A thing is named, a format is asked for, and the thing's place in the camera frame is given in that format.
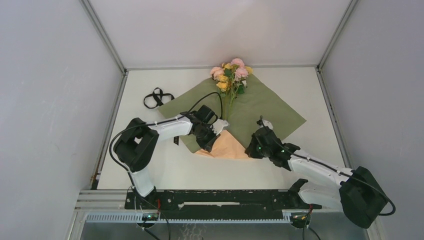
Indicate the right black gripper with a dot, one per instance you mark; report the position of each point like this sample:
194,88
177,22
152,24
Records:
250,150

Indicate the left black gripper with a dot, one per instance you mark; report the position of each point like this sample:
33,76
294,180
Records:
207,145

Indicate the two-sided peach green wrapping paper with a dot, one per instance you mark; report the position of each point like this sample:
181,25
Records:
256,101

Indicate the yellow fake flower stem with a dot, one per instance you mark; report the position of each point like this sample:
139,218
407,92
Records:
225,89

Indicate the pink fake flower stem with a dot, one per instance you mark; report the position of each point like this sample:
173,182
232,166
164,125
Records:
238,69

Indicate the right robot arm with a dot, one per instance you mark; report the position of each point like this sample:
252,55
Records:
355,192

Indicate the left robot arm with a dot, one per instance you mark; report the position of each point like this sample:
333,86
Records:
133,148

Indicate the black ribbon with gold text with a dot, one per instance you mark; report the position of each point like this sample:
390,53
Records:
158,95

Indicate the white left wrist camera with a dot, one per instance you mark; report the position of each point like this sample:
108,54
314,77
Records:
219,125

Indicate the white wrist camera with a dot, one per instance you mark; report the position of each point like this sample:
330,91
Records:
264,123
219,125

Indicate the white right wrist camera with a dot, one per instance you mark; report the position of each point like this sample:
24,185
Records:
264,123

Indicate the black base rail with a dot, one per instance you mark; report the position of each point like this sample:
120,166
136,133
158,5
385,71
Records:
202,205

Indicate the white slotted cable duct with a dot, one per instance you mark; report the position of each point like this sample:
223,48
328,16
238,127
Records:
132,217

